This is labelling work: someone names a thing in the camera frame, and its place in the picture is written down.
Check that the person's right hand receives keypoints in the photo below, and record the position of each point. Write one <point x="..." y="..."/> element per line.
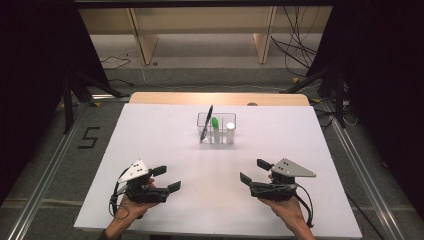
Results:
<point x="286" y="211"/>

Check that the person's left hand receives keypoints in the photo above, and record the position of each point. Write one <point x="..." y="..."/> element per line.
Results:
<point x="130" y="210"/>

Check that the white board sheet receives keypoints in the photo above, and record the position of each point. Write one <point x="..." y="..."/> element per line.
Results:
<point x="206" y="200"/>

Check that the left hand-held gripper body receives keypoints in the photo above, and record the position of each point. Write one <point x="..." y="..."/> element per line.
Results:
<point x="145" y="193"/>

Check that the black metal stand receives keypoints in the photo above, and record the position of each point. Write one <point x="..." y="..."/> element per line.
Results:
<point x="68" y="106"/>
<point x="339" y="100"/>

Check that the clear plastic organizer box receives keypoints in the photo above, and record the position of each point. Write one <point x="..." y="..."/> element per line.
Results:
<point x="221" y="133"/>

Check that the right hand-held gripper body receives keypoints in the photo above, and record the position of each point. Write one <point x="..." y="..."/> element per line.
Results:
<point x="276" y="191"/>

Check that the black pen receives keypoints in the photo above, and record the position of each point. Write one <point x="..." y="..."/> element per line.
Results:
<point x="206" y="125"/>

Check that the black curtain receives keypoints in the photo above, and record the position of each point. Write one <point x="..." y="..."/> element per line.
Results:
<point x="33" y="83"/>
<point x="383" y="83"/>

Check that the white cylindrical stick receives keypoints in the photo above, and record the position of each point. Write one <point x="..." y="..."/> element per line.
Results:
<point x="230" y="131"/>

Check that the green glue stick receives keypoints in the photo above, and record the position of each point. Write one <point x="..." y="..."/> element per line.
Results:
<point x="216" y="128"/>

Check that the aluminium floor rail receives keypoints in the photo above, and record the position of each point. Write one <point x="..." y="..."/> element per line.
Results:
<point x="46" y="173"/>
<point x="360" y="166"/>

